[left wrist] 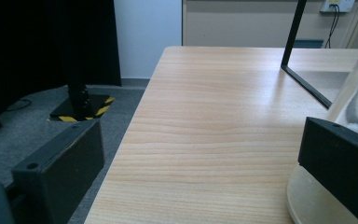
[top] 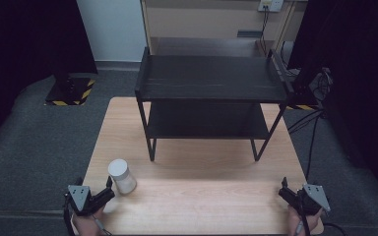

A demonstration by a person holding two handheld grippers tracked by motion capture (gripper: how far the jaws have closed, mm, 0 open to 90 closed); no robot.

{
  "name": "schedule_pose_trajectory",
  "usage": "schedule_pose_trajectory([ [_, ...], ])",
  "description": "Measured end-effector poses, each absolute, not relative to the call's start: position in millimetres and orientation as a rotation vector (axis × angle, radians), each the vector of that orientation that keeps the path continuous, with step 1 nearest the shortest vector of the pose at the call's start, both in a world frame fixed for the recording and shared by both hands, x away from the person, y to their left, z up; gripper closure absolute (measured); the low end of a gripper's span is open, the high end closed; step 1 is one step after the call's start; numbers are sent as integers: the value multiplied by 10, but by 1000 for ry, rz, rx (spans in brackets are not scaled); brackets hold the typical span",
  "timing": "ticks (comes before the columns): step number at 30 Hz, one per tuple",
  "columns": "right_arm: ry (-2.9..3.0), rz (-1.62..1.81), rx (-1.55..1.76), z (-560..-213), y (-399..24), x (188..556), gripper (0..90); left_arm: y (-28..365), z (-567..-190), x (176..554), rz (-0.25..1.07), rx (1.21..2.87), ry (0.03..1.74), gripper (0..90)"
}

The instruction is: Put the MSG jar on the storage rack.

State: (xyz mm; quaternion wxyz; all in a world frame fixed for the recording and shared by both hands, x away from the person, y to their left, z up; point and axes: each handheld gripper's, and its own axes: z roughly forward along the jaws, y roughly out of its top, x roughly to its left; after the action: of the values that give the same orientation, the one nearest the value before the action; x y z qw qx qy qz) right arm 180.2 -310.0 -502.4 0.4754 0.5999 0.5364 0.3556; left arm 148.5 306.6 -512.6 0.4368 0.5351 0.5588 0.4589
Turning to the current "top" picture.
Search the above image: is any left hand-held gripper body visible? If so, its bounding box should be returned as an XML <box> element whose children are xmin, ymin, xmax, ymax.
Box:
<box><xmin>64</xmin><ymin>184</ymin><xmax>116</xmax><ymax>217</ymax></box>

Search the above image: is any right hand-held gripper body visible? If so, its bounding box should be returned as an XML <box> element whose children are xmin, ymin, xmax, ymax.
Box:
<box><xmin>278</xmin><ymin>183</ymin><xmax>332</xmax><ymax>216</ymax></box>

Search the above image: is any clear jar with white lid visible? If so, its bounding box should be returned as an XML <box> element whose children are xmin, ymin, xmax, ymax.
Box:
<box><xmin>107</xmin><ymin>158</ymin><xmax>138</xmax><ymax>196</ymax></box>

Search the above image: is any person's left hand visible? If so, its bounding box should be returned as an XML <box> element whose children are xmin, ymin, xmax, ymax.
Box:
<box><xmin>71</xmin><ymin>206</ymin><xmax>108</xmax><ymax>236</ymax></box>

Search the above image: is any person's right hand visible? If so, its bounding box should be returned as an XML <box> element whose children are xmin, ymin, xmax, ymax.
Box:
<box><xmin>286</xmin><ymin>206</ymin><xmax>325</xmax><ymax>236</ymax></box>

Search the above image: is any black stand base with hazard stripes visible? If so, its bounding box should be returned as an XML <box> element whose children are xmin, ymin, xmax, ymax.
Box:
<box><xmin>44</xmin><ymin>72</ymin><xmax>97</xmax><ymax>107</ymax></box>
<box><xmin>285</xmin><ymin>77</ymin><xmax>324</xmax><ymax>111</ymax></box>

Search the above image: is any black curtain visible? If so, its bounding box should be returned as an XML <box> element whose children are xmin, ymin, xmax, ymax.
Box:
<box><xmin>286</xmin><ymin>0</ymin><xmax>378</xmax><ymax>207</ymax></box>
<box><xmin>0</xmin><ymin>0</ymin><xmax>98</xmax><ymax>153</ymax></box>

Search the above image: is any black two-tier shelf rack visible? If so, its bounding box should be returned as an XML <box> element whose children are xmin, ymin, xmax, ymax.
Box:
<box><xmin>134</xmin><ymin>46</ymin><xmax>295</xmax><ymax>162</ymax></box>

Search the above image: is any beige wooden cabinet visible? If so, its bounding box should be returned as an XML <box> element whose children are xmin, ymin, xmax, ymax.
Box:
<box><xmin>140</xmin><ymin>0</ymin><xmax>309</xmax><ymax>57</ymax></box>

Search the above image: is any right hand-held gripper cable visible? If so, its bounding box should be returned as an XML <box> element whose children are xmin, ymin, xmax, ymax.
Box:
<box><xmin>294</xmin><ymin>196</ymin><xmax>312</xmax><ymax>236</ymax></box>

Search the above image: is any black floor cable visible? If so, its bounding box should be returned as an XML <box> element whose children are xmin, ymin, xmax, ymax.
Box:
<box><xmin>286</xmin><ymin>108</ymin><xmax>327</xmax><ymax>181</ymax></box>

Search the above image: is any tangled cable bundle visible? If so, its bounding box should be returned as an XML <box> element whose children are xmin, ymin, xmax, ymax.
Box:
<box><xmin>309</xmin><ymin>66</ymin><xmax>335</xmax><ymax>101</ymax></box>

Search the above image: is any black cable at wall socket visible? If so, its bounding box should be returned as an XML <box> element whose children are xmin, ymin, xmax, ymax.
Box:
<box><xmin>259</xmin><ymin>5</ymin><xmax>272</xmax><ymax>50</ymax></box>

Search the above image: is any white wall socket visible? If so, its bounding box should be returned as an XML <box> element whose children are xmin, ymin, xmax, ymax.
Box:
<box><xmin>257</xmin><ymin>0</ymin><xmax>285</xmax><ymax>14</ymax></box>

